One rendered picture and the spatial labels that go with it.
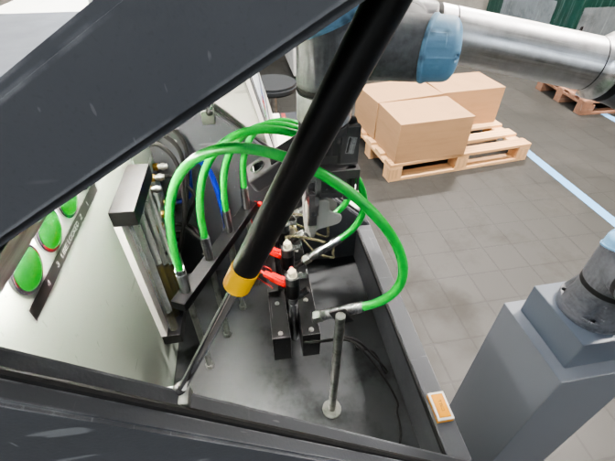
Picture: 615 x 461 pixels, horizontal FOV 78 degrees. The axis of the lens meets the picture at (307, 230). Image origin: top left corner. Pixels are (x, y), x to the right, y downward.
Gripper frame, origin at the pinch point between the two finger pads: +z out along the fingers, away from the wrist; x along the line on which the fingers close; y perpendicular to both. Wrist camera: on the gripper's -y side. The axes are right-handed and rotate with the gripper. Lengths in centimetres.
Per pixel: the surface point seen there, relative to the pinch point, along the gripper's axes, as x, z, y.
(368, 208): -13.5, -14.5, 5.4
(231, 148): -6.3, -20.0, -10.5
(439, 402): -21.6, 25.5, 21.1
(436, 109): 210, 74, 132
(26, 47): 11.7, -27.8, -37.2
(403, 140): 189, 87, 100
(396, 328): -4.3, 27.0, 19.2
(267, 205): -32.6, -30.5, -7.4
